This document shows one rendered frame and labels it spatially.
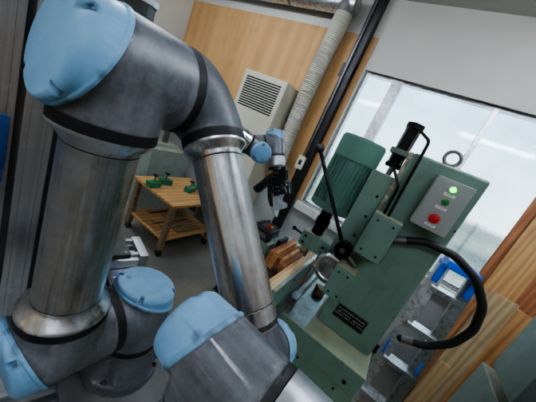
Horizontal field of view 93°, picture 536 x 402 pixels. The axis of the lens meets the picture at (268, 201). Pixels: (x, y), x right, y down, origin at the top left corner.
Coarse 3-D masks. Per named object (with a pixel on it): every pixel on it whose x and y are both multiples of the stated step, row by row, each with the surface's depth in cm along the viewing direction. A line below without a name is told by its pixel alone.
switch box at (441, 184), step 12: (444, 180) 74; (432, 192) 75; (456, 192) 72; (468, 192) 71; (420, 204) 77; (432, 204) 75; (456, 204) 72; (420, 216) 77; (444, 216) 74; (456, 216) 73; (432, 228) 76; (444, 228) 74
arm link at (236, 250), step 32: (224, 96) 35; (192, 128) 35; (224, 128) 35; (192, 160) 37; (224, 160) 35; (224, 192) 35; (224, 224) 34; (256, 224) 37; (224, 256) 34; (256, 256) 35; (224, 288) 34; (256, 288) 34; (256, 320) 33; (288, 352) 36
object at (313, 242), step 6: (306, 228) 112; (306, 234) 109; (312, 234) 108; (300, 240) 111; (306, 240) 110; (312, 240) 108; (318, 240) 107; (324, 240) 107; (330, 240) 111; (306, 246) 110; (312, 246) 108; (318, 246) 107; (324, 246) 106; (318, 252) 107; (324, 252) 106
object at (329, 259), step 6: (318, 258) 97; (324, 258) 96; (330, 258) 95; (336, 258) 93; (318, 264) 97; (324, 264) 96; (330, 264) 95; (336, 264) 94; (318, 270) 97; (324, 270) 96; (330, 270) 94; (318, 276) 97; (324, 276) 96; (324, 282) 97
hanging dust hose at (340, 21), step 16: (336, 16) 213; (352, 16) 213; (336, 32) 213; (320, 48) 220; (336, 48) 220; (320, 64) 221; (304, 80) 230; (320, 80) 227; (304, 96) 228; (304, 112) 235; (288, 128) 238; (288, 144) 241
